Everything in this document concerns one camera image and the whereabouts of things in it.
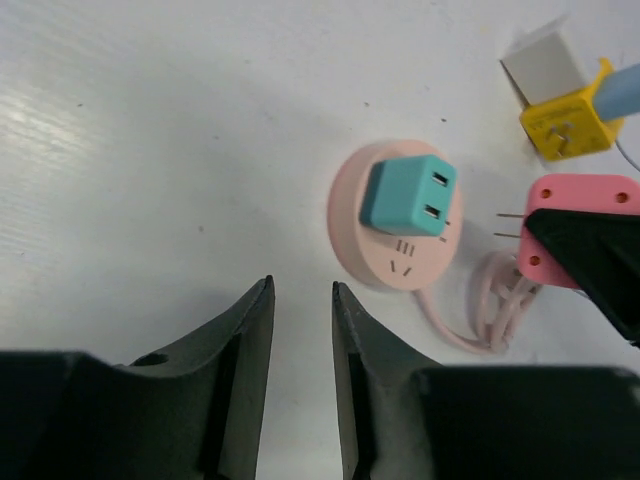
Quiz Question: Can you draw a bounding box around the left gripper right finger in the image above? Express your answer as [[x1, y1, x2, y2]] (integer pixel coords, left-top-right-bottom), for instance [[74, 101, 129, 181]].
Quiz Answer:
[[331, 282, 639, 479]]

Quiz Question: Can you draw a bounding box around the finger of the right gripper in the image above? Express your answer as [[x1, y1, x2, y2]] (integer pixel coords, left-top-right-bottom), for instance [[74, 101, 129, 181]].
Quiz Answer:
[[524, 209, 639, 347]]

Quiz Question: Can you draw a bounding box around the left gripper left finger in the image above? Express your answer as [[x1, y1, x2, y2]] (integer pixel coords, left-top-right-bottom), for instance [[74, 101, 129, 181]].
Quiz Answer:
[[1, 277, 275, 479]]

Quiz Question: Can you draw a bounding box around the pink plug adapter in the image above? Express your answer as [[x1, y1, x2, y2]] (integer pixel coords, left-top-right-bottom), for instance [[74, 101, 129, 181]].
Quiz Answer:
[[515, 173, 639, 289]]

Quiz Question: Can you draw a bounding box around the pink cord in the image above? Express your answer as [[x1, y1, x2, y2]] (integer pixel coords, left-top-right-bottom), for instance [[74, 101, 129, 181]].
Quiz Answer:
[[412, 249, 544, 355]]

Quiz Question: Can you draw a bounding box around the yellow cube power adapter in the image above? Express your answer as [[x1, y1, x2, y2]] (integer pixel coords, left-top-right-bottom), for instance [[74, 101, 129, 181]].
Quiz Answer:
[[519, 58, 625, 161]]

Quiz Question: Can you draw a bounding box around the light blue charger plug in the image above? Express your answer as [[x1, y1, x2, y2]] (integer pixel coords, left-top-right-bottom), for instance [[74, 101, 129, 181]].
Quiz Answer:
[[593, 63, 640, 122]]

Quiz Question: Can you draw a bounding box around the pink round power strip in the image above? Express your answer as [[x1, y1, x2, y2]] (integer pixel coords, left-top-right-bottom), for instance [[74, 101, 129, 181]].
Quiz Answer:
[[327, 140, 463, 291]]

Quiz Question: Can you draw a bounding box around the teal plug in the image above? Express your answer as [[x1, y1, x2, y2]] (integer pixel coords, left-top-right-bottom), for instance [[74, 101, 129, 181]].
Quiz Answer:
[[359, 154, 457, 237]]

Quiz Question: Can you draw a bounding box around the white flat card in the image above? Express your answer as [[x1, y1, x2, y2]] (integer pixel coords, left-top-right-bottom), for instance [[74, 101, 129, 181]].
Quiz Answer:
[[500, 14, 598, 105]]

